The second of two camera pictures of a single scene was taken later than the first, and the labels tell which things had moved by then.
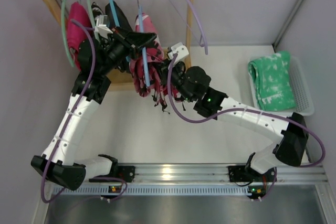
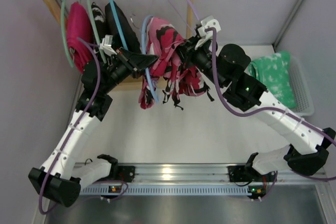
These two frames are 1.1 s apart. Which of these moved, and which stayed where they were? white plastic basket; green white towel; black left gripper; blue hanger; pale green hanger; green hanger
Moved: blue hanger; black left gripper
Stayed: green hanger; green white towel; pale green hanger; white plastic basket
